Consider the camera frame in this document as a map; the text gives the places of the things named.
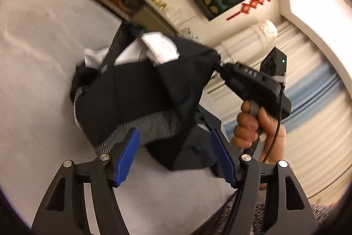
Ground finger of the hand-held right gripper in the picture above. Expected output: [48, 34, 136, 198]
[215, 58, 226, 76]

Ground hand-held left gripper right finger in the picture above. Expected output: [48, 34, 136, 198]
[210, 128, 319, 235]

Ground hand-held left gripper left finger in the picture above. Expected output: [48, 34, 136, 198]
[31, 128, 141, 235]

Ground black pants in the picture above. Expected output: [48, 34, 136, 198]
[70, 22, 224, 172]

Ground person's right hand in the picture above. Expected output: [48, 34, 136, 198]
[232, 101, 286, 164]

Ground blue curtain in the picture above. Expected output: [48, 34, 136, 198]
[280, 61, 344, 125]

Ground white curtain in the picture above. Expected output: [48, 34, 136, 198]
[206, 20, 352, 206]

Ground person's tweed clothing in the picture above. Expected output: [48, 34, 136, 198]
[212, 191, 340, 235]

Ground red knot wall ornament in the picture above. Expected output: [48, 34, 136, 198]
[226, 0, 275, 21]

